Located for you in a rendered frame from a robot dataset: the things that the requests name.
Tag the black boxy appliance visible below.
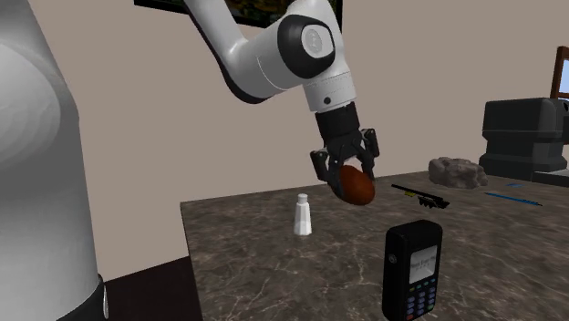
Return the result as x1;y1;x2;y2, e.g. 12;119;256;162
477;97;569;188

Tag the grey rock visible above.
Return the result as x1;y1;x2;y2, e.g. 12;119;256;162
427;155;490;190

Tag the black tool with yellow band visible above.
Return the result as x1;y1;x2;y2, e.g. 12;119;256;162
390;183;451;211

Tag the brown egg-shaped object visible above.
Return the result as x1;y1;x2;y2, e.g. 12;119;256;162
338;164;378;207

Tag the black card payment terminal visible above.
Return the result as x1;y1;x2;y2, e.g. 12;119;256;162
380;218;444;321

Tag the brown framed window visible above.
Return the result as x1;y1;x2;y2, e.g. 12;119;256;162
549;45;569;100

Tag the dark framed wall picture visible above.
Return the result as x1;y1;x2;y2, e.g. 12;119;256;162
133;0;345;30

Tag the blue pen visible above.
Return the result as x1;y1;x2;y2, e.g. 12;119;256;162
482;191;543;208

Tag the white salt shaker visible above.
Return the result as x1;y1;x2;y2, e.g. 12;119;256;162
293;192;314;237

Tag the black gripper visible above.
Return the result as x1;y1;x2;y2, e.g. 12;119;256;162
309;101;381;202

